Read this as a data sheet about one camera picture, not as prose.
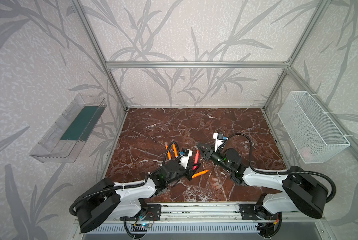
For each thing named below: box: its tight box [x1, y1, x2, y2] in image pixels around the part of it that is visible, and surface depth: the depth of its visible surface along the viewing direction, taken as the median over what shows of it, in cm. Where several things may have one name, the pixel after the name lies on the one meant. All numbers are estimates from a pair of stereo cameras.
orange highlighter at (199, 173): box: [191, 169, 210, 179], surface depth 88 cm
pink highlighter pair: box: [192, 149, 199, 171], surface depth 77 cm
